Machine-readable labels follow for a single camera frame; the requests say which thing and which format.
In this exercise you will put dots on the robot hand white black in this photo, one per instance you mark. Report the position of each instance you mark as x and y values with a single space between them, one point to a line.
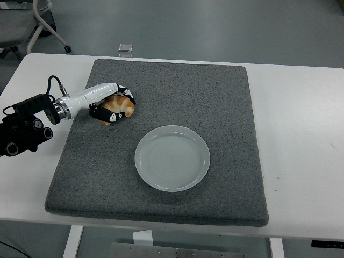
91 94

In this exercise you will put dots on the croissant bread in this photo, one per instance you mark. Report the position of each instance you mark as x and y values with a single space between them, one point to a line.
121 104

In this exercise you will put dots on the pale grey round plate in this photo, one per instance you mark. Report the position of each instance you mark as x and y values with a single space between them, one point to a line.
172 161

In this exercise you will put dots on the grey metal plate with screws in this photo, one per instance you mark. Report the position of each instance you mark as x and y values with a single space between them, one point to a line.
177 251

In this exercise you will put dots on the silver floor outlet box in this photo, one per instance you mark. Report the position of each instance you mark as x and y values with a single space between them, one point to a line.
125 47
125 55

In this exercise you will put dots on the grey felt mat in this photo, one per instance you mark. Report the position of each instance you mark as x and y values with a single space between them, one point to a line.
174 80

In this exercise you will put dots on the grey office chair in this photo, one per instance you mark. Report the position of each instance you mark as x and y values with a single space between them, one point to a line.
13 24

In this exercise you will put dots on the white table leg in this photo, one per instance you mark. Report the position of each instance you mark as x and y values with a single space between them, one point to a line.
72 242
276 248

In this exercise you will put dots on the black table control panel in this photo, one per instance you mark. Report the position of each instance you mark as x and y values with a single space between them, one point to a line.
328 243

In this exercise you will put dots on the white table bracket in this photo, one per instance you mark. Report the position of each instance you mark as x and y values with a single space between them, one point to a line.
142 237

